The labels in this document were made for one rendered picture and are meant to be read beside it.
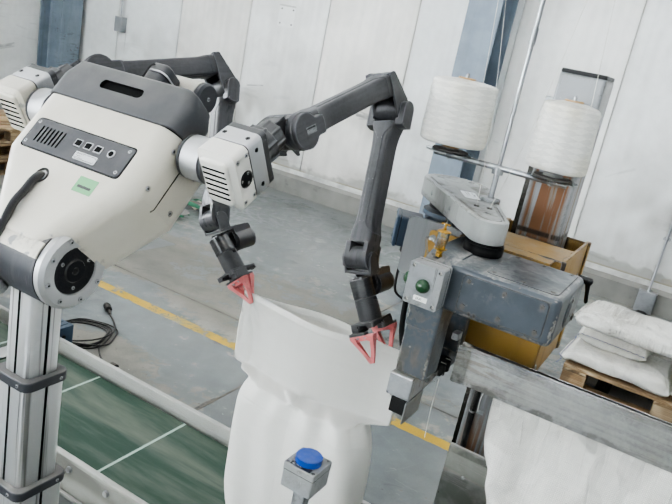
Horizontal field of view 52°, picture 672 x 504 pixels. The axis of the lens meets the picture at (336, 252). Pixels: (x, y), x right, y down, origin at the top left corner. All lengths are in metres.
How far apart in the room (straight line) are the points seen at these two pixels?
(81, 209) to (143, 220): 0.12
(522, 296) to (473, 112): 0.50
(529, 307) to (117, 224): 0.81
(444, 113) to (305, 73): 6.04
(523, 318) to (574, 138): 0.44
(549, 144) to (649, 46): 4.95
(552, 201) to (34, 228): 1.22
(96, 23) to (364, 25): 3.87
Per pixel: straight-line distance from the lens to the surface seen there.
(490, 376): 1.63
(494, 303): 1.41
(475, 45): 6.40
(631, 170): 6.54
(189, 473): 2.27
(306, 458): 1.56
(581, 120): 1.63
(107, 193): 1.37
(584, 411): 1.60
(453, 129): 1.68
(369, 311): 1.68
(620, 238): 6.61
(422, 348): 1.49
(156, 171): 1.37
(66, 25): 9.72
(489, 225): 1.51
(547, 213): 1.86
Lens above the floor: 1.72
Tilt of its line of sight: 17 degrees down
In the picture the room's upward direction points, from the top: 12 degrees clockwise
